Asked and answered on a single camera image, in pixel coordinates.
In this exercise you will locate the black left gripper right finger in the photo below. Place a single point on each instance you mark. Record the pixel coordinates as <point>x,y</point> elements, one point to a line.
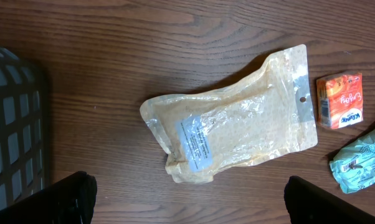
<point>308,204</point>

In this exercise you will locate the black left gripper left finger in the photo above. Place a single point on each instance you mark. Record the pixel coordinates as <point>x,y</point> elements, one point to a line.
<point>70,200</point>

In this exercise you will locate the teal tissue pouch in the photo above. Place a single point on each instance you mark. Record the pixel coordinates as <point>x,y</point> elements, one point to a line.
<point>354,166</point>

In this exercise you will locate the orange snack packet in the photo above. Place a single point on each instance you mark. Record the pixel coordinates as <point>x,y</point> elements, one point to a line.
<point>340,100</point>

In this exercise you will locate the beige glossy plastic package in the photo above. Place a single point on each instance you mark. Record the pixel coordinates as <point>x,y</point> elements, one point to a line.
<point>263,116</point>

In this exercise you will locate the dark grey mesh basket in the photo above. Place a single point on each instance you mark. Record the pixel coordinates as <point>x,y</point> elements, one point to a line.
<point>24,144</point>

